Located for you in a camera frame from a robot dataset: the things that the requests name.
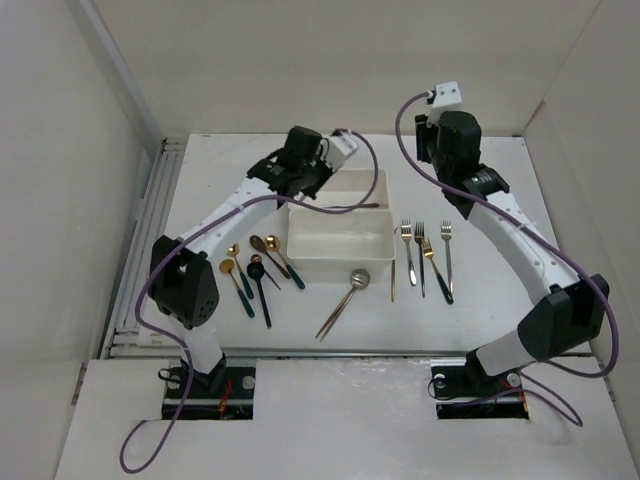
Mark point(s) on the black measuring spoon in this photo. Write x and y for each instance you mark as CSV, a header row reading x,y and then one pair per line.
x,y
256,272

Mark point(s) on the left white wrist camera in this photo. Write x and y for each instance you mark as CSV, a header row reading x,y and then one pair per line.
x,y
340,147

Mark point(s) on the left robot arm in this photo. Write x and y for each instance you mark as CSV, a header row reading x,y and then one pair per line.
x,y
184,286

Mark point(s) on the long silver fork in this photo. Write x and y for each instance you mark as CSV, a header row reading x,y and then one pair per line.
x,y
446,236

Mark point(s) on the small copper spoon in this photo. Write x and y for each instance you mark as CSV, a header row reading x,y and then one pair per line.
x,y
256,258

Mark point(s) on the copper thin utensil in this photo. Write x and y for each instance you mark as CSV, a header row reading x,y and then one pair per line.
x,y
393,281

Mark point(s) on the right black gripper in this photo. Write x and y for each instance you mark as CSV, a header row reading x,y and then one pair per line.
x,y
422,132

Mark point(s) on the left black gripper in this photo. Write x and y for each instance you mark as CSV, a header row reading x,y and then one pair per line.
x,y
326,172

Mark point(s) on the small gold spoon green handle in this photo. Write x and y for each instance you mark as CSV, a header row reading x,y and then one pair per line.
x,y
227,267

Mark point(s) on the silver spoon copper handle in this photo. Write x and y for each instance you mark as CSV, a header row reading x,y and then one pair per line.
x,y
359,280

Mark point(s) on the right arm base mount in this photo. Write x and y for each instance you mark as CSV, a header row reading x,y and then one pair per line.
x,y
463,394

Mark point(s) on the gold spoon green handle left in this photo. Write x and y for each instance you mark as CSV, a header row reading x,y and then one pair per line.
x,y
233,252

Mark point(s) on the gold spoon green handle right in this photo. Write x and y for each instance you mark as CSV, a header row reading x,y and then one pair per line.
x,y
273,244

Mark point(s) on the far white plastic bin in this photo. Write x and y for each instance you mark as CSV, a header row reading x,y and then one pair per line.
x,y
348,187

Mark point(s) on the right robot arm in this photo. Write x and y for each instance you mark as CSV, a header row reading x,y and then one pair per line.
x,y
567,306

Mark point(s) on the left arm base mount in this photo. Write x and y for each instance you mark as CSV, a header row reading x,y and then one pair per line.
x,y
226,395

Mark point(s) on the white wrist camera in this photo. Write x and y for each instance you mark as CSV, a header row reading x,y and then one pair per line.
x,y
447,96
340,147

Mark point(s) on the gold fork green handle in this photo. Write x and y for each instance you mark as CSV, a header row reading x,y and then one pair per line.
x,y
428,253

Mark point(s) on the black handled fork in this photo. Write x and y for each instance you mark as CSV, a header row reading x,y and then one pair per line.
x,y
419,237

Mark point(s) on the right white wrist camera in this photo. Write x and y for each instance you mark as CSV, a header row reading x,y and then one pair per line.
x,y
447,96

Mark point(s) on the white plastic bin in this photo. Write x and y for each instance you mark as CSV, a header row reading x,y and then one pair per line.
x,y
348,187
327,248

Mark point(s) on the near white plastic bin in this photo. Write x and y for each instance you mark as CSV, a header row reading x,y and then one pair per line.
x,y
327,248

